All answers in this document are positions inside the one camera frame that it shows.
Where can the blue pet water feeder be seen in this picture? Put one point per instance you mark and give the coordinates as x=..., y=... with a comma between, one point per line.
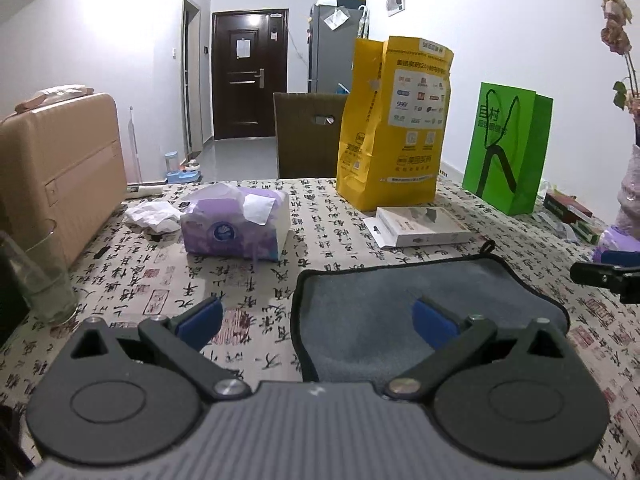
x=180, y=172

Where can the yellow paper bag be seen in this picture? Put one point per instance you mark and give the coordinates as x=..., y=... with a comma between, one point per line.
x=395, y=125

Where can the purple tissue pack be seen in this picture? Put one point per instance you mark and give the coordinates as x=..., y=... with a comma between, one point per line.
x=235, y=225

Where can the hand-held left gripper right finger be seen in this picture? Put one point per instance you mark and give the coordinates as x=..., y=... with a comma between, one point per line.
x=433, y=321

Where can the dark brown door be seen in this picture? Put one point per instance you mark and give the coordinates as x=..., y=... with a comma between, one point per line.
x=247, y=85

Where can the pink wrapped vase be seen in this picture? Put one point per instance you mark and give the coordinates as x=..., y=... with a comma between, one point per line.
x=631, y=195

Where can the white cloth on suitcase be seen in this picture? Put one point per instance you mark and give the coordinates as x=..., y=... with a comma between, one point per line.
x=55, y=95

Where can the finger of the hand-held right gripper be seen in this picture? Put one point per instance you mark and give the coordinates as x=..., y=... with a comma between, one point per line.
x=604, y=272

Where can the white paper on refrigerator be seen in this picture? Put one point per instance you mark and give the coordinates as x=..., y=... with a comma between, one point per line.
x=336, y=19

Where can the side door frame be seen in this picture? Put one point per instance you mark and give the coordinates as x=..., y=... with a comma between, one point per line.
x=192, y=75

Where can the flat white box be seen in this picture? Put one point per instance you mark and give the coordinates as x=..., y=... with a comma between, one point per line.
x=425, y=227

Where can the grey refrigerator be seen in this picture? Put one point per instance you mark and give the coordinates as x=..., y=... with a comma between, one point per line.
x=330, y=60

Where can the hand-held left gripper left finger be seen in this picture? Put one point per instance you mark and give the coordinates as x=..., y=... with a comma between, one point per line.
x=204, y=316

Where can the crumpled white tissue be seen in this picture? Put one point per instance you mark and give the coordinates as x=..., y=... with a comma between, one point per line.
x=150, y=214

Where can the calligraphy printed tablecloth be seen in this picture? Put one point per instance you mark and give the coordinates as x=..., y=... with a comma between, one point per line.
x=320, y=220

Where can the clear drinking glass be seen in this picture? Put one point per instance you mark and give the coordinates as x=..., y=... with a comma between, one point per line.
x=42, y=280

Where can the purple plastic bag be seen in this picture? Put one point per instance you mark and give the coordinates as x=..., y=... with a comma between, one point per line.
x=617, y=242

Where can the white paper on door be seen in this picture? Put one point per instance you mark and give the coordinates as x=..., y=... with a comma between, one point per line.
x=242, y=48

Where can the dried flowers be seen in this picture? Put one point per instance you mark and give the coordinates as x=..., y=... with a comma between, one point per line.
x=619, y=30

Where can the grey towel with black edge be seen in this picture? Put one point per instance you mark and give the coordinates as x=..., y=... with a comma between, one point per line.
x=370, y=305

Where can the tan suitcase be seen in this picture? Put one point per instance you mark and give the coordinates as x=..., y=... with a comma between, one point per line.
x=60, y=170

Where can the green paper bag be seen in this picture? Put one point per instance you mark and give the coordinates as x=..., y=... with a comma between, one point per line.
x=505, y=150

